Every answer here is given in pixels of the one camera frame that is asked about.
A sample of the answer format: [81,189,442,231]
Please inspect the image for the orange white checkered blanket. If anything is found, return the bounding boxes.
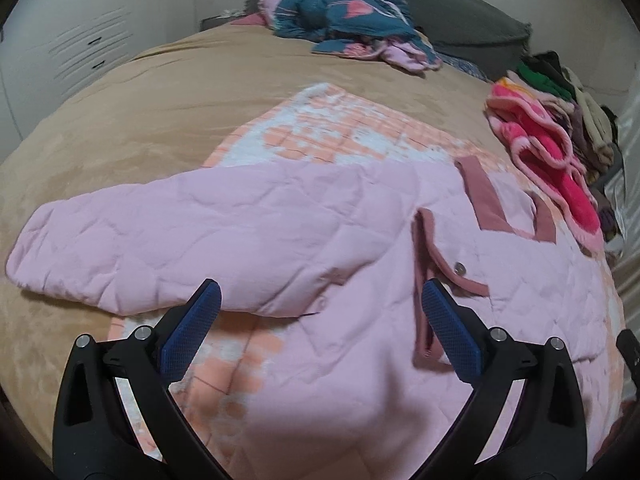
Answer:
[107,82,626,461]

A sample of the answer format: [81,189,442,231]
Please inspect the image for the grey padded headboard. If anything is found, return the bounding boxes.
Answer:
[245,0,533,81]

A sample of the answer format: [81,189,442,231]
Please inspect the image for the dark patterned pillow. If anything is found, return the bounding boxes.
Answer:
[439,52,490,82]

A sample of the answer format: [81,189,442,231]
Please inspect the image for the teal flamingo print quilt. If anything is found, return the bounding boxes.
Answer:
[257,0,443,73]

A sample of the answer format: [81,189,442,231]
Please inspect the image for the pile of folded clothes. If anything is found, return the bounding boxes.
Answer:
[515,51,626,243]

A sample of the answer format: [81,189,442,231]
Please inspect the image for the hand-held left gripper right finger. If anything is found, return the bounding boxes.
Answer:
[421,278,587,480]

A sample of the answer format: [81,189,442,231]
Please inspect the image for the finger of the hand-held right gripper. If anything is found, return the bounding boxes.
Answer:
[616,330,640,378]

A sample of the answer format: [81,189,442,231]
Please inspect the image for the hot pink fleece garment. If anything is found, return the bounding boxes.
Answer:
[484,77,606,256]

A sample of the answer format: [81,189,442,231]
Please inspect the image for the pink quilted jacket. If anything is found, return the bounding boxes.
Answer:
[5,156,626,480]

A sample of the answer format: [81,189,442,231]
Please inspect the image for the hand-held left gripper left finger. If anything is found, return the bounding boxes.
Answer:
[52,278,223,480]

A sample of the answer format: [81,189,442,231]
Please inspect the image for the shiny white curtain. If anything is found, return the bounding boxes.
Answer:
[605,110,640,311]

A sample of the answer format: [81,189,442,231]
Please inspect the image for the grey bedside table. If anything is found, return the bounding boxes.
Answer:
[200,14,251,34]

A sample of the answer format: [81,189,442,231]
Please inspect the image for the white wardrobe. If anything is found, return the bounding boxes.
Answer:
[0,0,201,146]

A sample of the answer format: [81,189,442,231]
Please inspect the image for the tan bed cover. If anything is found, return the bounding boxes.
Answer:
[0,22,501,411]

